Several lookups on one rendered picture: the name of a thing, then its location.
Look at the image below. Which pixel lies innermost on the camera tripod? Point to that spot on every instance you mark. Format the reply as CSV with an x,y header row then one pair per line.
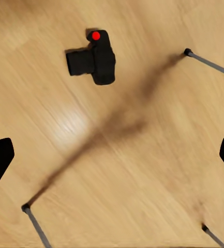
x,y
25,208

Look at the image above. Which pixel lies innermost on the digital camera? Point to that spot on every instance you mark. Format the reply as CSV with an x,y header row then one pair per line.
x,y
100,61

